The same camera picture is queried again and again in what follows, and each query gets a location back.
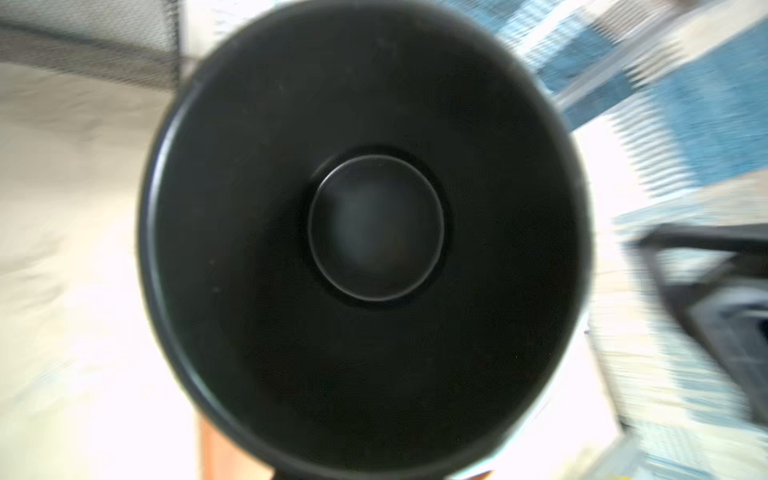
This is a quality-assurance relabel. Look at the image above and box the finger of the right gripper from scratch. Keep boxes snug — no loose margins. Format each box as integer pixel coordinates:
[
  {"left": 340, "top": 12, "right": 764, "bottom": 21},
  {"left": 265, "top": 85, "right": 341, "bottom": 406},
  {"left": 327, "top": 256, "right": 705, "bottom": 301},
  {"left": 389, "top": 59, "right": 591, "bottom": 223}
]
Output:
[{"left": 632, "top": 223, "right": 767, "bottom": 425}]

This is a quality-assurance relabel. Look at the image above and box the black mug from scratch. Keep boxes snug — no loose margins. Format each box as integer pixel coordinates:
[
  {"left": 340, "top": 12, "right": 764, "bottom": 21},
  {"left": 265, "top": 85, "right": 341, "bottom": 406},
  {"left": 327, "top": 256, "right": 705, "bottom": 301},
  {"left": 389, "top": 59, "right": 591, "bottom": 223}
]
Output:
[{"left": 137, "top": 1, "right": 592, "bottom": 479}]

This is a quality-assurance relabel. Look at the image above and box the brown serving tray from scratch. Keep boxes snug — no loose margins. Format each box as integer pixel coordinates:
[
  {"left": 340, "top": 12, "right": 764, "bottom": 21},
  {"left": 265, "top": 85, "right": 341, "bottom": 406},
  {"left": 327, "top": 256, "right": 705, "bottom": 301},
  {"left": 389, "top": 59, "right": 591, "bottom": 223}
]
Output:
[{"left": 197, "top": 413, "right": 493, "bottom": 480}]

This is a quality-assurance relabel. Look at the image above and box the black mesh shelf rack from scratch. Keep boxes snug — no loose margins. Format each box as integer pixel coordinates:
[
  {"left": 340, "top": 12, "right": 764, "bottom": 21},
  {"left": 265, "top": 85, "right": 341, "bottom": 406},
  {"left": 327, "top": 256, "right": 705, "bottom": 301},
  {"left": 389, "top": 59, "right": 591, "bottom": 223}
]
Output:
[{"left": 1, "top": 0, "right": 181, "bottom": 90}]

